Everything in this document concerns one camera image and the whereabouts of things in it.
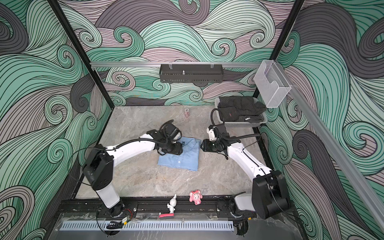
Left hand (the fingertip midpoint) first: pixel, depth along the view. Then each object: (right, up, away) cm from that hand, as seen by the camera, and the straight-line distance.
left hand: (179, 150), depth 86 cm
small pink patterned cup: (+4, +22, +25) cm, 34 cm away
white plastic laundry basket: (+39, +15, +15) cm, 45 cm away
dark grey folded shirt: (+44, +27, +24) cm, 57 cm away
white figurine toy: (-3, -24, -13) cm, 27 cm away
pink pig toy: (+9, -21, -12) cm, 26 cm away
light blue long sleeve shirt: (+5, -6, +1) cm, 8 cm away
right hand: (+14, +3, -1) cm, 15 cm away
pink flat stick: (-4, -26, -18) cm, 32 cm away
